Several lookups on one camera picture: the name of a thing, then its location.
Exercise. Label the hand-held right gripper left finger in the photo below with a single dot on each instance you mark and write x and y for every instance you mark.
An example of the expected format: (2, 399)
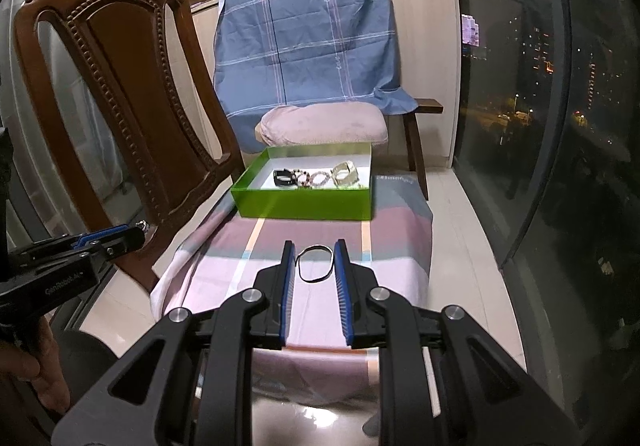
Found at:
(286, 296)

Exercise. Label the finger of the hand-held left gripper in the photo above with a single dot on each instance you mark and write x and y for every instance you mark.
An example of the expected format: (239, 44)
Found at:
(102, 237)
(125, 241)

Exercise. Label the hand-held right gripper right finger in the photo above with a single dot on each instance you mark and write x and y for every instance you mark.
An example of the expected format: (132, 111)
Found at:
(342, 296)

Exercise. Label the green cardboard box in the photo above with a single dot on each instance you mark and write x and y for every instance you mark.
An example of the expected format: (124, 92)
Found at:
(300, 206)

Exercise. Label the person's left hand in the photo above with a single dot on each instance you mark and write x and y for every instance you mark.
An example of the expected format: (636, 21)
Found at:
(52, 376)

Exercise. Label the pink grey striped cloth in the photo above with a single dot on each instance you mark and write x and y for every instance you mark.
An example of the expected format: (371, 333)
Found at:
(310, 318)

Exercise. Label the carved wooden chair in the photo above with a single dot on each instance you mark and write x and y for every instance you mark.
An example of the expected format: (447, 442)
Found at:
(130, 91)

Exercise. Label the dark wooden bench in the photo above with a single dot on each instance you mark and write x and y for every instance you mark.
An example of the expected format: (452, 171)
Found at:
(415, 146)

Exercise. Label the pink cushion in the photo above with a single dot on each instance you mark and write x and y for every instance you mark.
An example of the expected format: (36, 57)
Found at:
(320, 123)

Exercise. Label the blue plaid cloth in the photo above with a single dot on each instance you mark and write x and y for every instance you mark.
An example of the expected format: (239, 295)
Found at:
(300, 36)

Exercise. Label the glass window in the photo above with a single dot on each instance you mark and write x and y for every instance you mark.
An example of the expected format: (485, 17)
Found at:
(540, 126)

